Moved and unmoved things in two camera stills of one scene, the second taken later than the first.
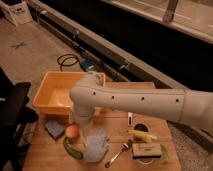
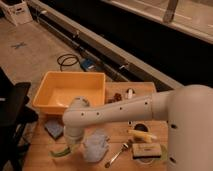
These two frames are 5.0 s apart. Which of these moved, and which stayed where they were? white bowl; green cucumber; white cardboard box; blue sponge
Moved: green cucumber
Stayed: white bowl; blue sponge; white cardboard box
